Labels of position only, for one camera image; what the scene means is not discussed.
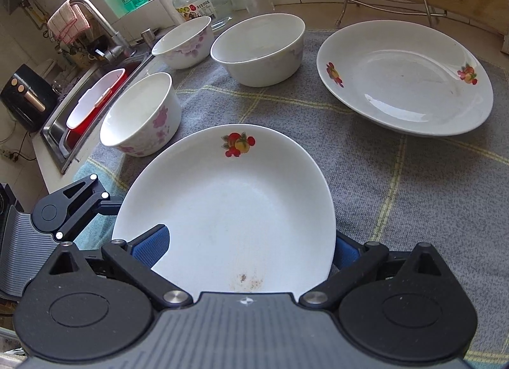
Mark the grey checked cloth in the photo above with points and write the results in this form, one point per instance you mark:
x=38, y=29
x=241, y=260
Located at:
x=358, y=178

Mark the pink checked rag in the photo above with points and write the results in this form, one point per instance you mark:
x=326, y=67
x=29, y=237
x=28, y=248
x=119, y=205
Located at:
x=67, y=22

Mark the white bowl pink flowers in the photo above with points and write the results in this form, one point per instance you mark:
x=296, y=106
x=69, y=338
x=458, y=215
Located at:
x=183, y=54
x=135, y=114

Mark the bamboo cutting board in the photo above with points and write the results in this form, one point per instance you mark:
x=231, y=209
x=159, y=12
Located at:
x=469, y=7

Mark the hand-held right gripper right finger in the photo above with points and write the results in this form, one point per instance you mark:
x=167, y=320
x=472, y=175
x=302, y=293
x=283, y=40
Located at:
x=346, y=251

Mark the steel sink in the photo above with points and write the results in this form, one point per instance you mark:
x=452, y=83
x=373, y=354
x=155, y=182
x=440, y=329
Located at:
x=59, y=130

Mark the white bowl faint flowers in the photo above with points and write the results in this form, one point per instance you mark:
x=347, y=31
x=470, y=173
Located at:
x=258, y=70

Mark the metal sink knob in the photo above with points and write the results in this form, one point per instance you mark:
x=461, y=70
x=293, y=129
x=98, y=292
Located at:
x=148, y=36

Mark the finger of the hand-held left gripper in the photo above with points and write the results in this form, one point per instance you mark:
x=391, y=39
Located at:
x=97, y=188

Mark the black appliance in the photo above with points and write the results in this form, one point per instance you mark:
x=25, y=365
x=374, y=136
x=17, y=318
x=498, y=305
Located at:
x=24, y=98

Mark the metal faucet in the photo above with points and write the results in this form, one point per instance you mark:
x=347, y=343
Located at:
x=105, y=22

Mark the white power strip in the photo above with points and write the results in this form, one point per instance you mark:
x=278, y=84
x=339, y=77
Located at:
x=8, y=154

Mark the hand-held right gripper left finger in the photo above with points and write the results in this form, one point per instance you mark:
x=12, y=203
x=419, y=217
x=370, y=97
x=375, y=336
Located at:
x=153, y=243

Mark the white plate fruit print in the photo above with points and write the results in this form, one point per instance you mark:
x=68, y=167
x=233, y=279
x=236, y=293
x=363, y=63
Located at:
x=397, y=82
x=226, y=210

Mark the red basin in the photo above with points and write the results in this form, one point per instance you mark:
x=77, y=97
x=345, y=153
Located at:
x=75, y=138

